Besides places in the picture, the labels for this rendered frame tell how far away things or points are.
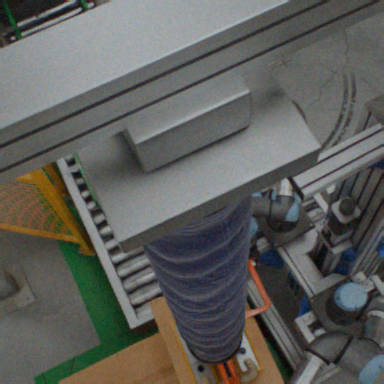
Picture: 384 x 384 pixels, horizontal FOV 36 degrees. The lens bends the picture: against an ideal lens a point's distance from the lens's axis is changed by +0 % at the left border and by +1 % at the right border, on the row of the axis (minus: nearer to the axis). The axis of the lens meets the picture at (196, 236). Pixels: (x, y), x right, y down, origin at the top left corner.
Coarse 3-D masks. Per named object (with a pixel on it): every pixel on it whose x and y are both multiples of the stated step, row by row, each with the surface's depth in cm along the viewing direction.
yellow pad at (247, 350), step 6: (246, 330) 249; (246, 336) 248; (246, 342) 247; (240, 348) 245; (246, 348) 246; (252, 348) 246; (240, 354) 245; (246, 354) 245; (252, 354) 245; (234, 360) 245; (240, 360) 244; (258, 360) 244; (240, 366) 244; (258, 366) 243; (240, 372) 243; (258, 372) 244
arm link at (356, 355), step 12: (372, 300) 234; (372, 312) 229; (372, 324) 219; (360, 336) 211; (372, 336) 209; (348, 348) 195; (360, 348) 195; (372, 348) 197; (336, 360) 197; (348, 360) 195; (360, 360) 193; (372, 360) 193; (348, 372) 197; (360, 372) 194; (372, 372) 192
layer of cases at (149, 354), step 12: (156, 336) 306; (132, 348) 305; (144, 348) 304; (156, 348) 304; (108, 360) 303; (120, 360) 303; (132, 360) 303; (144, 360) 302; (156, 360) 302; (168, 360) 301; (84, 372) 302; (96, 372) 302; (108, 372) 301; (120, 372) 301; (132, 372) 300; (144, 372) 300; (156, 372) 299; (168, 372) 299
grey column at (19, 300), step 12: (12, 264) 384; (0, 276) 348; (12, 276) 378; (24, 276) 380; (0, 288) 359; (12, 288) 367; (24, 288) 377; (12, 300) 375; (24, 300) 374; (0, 312) 372
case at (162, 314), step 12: (156, 300) 258; (156, 312) 256; (168, 312) 256; (156, 324) 255; (168, 324) 254; (252, 324) 252; (168, 336) 252; (252, 336) 250; (168, 348) 250; (264, 348) 248; (180, 360) 248; (264, 360) 246; (180, 372) 246; (216, 372) 245; (264, 372) 244; (276, 372) 244
